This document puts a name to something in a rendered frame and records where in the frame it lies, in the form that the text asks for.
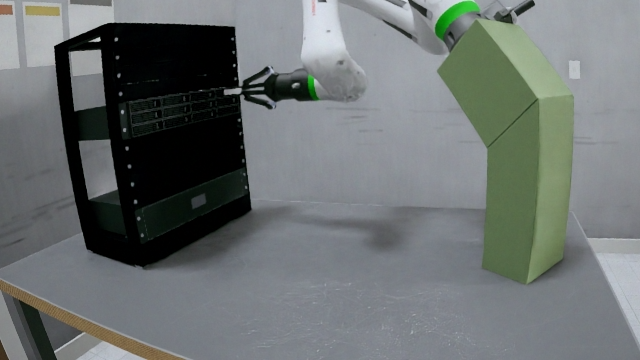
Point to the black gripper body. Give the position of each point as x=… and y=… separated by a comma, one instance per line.
x=281, y=82

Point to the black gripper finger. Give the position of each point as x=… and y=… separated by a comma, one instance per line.
x=266, y=71
x=246, y=93

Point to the black server rack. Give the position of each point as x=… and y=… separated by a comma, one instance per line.
x=174, y=184

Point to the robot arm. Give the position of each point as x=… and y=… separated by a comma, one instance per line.
x=325, y=57

